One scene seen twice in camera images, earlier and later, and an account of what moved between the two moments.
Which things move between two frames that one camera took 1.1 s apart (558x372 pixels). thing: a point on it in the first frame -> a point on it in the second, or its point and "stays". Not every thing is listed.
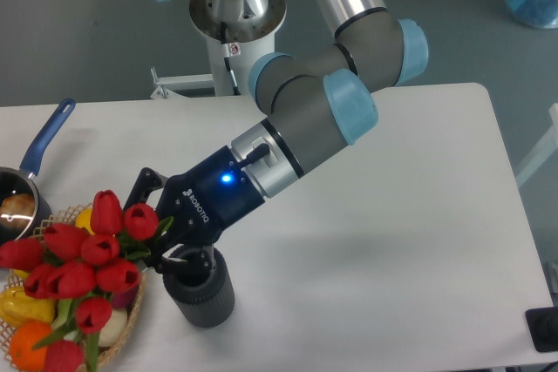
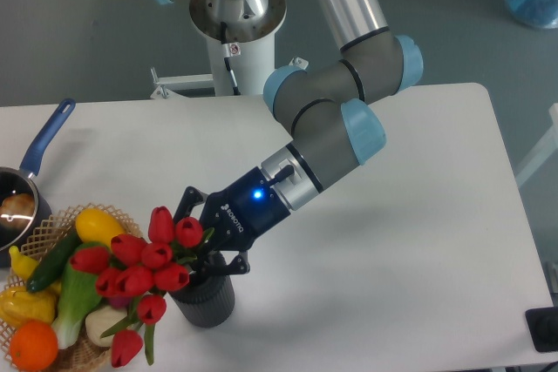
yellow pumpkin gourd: [17, 307] stays
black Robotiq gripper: [198, 205] -> [237, 214]
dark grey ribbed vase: [203, 292] stays
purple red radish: [124, 299] stays
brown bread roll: [17, 211] stays
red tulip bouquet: [82, 271] -> [142, 271]
